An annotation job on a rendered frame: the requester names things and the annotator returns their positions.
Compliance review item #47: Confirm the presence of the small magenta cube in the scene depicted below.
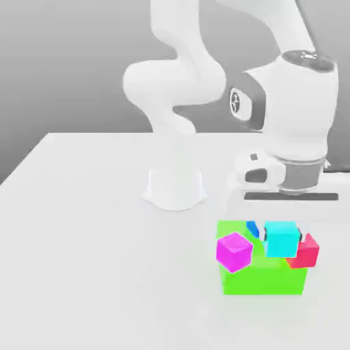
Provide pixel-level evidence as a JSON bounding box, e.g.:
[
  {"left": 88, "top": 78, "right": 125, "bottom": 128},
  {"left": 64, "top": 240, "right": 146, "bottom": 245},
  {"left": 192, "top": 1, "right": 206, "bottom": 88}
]
[{"left": 215, "top": 231, "right": 254, "bottom": 274}]

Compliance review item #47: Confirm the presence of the small blue cube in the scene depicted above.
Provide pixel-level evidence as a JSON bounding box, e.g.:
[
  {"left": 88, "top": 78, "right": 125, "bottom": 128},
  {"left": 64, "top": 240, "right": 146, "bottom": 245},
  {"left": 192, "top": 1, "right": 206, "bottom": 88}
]
[{"left": 245, "top": 220, "right": 260, "bottom": 239}]

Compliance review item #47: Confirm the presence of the large green box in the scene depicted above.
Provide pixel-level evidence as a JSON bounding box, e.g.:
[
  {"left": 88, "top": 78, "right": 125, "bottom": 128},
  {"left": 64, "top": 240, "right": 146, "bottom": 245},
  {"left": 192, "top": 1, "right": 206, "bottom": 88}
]
[{"left": 216, "top": 220, "right": 309, "bottom": 295}]

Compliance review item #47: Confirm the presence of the small red cube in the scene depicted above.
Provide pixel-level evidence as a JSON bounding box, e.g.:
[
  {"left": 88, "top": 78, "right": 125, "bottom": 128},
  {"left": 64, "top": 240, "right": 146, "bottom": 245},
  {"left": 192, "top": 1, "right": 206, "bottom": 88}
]
[{"left": 284, "top": 232, "right": 321, "bottom": 269}]

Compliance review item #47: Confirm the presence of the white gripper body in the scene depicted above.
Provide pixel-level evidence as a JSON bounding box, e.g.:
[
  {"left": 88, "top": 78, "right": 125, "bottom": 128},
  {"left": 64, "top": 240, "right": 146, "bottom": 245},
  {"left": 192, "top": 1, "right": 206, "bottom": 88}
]
[{"left": 242, "top": 191, "right": 340, "bottom": 223}]

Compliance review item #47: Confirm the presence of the small cyan cube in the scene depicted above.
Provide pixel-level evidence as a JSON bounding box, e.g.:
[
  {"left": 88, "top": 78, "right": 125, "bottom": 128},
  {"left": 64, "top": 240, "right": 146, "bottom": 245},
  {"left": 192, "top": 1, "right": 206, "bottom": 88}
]
[{"left": 264, "top": 220, "right": 299, "bottom": 258}]

